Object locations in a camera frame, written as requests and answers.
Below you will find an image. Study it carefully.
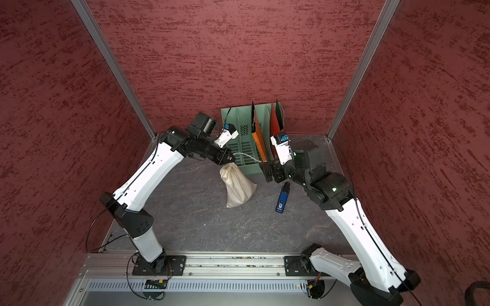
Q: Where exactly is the beige cloth soil bag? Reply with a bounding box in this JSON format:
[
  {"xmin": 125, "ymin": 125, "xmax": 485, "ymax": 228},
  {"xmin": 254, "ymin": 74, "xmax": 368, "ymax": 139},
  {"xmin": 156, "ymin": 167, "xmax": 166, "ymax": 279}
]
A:
[{"xmin": 219, "ymin": 162, "xmax": 257, "ymax": 209}]

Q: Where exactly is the left aluminium corner post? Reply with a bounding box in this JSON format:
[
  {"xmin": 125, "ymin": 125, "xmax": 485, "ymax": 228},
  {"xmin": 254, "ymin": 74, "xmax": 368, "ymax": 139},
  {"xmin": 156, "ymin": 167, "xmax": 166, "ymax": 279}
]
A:
[{"xmin": 70, "ymin": 0, "xmax": 157, "ymax": 140}]

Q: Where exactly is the green plastic file organizer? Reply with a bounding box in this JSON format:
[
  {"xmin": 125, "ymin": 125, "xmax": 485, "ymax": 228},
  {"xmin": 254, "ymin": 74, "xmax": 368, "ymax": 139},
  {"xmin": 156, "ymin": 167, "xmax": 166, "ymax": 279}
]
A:
[{"xmin": 221, "ymin": 102, "xmax": 276, "ymax": 175}]

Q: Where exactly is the perforated cable duct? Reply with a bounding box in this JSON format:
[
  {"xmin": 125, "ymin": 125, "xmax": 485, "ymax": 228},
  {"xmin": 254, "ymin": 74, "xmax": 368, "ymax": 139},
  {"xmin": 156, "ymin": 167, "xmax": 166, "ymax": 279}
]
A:
[{"xmin": 87, "ymin": 279, "xmax": 308, "ymax": 293}]

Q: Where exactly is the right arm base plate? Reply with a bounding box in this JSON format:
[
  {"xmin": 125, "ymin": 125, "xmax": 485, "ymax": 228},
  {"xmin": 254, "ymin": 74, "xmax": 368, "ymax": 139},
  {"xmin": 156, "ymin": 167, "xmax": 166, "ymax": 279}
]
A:
[{"xmin": 283, "ymin": 256, "xmax": 330, "ymax": 278}]

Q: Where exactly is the aluminium corner post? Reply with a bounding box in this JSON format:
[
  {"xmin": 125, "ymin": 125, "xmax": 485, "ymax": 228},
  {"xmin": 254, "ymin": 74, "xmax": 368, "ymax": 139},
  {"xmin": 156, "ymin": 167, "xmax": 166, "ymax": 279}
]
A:
[
  {"xmin": 70, "ymin": 0, "xmax": 157, "ymax": 140},
  {"xmin": 326, "ymin": 0, "xmax": 400, "ymax": 142}
]

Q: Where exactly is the aluminium mounting rail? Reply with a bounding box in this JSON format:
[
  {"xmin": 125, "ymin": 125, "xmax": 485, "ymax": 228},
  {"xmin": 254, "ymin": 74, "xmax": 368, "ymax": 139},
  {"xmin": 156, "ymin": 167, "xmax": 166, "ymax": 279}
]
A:
[{"xmin": 76, "ymin": 251, "xmax": 391, "ymax": 279}]

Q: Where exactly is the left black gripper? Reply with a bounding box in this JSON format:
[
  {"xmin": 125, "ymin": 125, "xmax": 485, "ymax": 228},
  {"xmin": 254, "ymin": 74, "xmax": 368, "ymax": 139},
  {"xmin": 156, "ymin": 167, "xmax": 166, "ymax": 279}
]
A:
[{"xmin": 195, "ymin": 136, "xmax": 236, "ymax": 166}]

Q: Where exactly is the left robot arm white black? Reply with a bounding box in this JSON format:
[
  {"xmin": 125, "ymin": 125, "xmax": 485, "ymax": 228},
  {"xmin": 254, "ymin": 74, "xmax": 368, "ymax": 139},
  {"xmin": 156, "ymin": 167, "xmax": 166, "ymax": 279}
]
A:
[{"xmin": 100, "ymin": 112, "xmax": 239, "ymax": 275}]

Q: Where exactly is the blue black stapler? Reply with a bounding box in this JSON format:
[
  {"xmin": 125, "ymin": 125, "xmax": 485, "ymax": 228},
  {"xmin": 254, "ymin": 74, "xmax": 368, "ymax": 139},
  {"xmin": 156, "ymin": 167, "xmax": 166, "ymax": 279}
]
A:
[{"xmin": 275, "ymin": 182, "xmax": 290, "ymax": 214}]

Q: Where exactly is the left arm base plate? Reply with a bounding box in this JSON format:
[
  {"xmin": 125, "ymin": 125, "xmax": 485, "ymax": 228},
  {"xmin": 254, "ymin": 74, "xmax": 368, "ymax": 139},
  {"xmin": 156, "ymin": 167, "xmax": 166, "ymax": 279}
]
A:
[{"xmin": 131, "ymin": 255, "xmax": 187, "ymax": 276}]

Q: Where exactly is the orange folder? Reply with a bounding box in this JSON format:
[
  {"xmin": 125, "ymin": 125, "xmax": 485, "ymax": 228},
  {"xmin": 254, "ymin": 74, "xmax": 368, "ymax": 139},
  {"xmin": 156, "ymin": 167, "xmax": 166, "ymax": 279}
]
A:
[{"xmin": 251, "ymin": 102, "xmax": 268, "ymax": 162}]

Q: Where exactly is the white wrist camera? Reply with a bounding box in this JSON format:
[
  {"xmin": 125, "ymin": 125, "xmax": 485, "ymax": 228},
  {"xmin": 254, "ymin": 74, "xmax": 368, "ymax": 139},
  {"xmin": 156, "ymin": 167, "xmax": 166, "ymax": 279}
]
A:
[
  {"xmin": 214, "ymin": 123, "xmax": 239, "ymax": 148},
  {"xmin": 270, "ymin": 131, "xmax": 293, "ymax": 167}
]

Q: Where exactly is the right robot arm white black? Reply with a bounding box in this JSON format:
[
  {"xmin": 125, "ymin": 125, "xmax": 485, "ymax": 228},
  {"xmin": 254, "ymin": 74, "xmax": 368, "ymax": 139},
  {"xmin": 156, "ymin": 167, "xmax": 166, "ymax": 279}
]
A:
[{"xmin": 260, "ymin": 133, "xmax": 421, "ymax": 305}]

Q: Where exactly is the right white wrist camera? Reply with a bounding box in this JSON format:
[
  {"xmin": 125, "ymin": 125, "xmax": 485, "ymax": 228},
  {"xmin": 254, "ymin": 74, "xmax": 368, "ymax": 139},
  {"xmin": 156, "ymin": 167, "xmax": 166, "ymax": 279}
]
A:
[{"xmin": 270, "ymin": 131, "xmax": 293, "ymax": 167}]

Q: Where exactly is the right aluminium corner post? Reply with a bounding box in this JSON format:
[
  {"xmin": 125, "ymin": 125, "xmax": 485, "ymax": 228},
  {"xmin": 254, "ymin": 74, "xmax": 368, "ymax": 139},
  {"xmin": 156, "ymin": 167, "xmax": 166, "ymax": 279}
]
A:
[{"xmin": 326, "ymin": 0, "xmax": 400, "ymax": 142}]

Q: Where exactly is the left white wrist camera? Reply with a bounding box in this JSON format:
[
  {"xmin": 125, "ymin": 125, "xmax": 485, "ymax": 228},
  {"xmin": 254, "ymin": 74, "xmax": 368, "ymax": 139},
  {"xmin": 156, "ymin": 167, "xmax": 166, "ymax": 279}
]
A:
[{"xmin": 214, "ymin": 123, "xmax": 239, "ymax": 148}]

